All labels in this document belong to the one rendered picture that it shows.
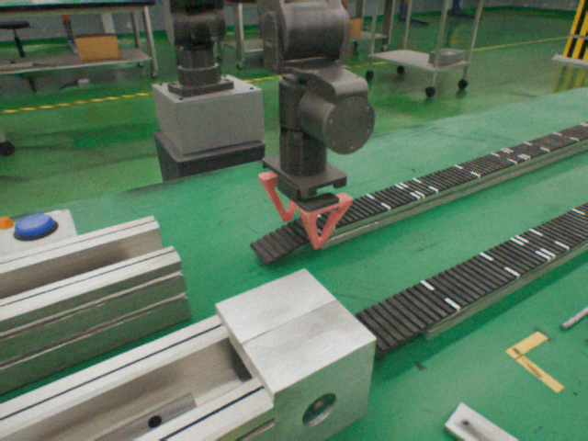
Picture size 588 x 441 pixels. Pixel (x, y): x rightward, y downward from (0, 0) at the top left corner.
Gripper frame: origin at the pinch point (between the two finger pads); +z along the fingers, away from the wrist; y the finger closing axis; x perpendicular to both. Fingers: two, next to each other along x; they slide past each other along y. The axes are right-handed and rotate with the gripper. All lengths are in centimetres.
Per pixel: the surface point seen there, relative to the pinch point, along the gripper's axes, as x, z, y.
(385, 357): -3.2, 3.3, 20.2
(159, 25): 191, 59, -743
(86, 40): 38, 39, -473
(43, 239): -29.3, -2.8, -10.5
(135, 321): -23.3, 0.5, 4.9
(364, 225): 10.0, 2.2, 1.3
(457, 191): 30.1, 2.2, 1.4
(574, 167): 58, 3, 5
